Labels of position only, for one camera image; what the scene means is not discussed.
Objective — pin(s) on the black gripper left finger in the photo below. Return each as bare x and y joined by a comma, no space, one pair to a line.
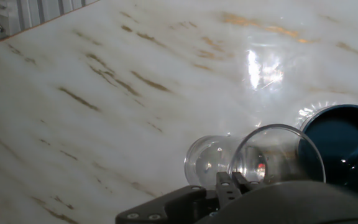
172,208

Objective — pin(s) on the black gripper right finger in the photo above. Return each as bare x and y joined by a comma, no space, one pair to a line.
228,188

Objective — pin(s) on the clear glass mug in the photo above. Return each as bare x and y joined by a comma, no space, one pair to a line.
210,158

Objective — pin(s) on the white marble pattern board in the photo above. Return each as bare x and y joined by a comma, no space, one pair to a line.
104,109

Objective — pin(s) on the blue mug with yellow band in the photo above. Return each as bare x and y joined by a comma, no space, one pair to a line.
343,146

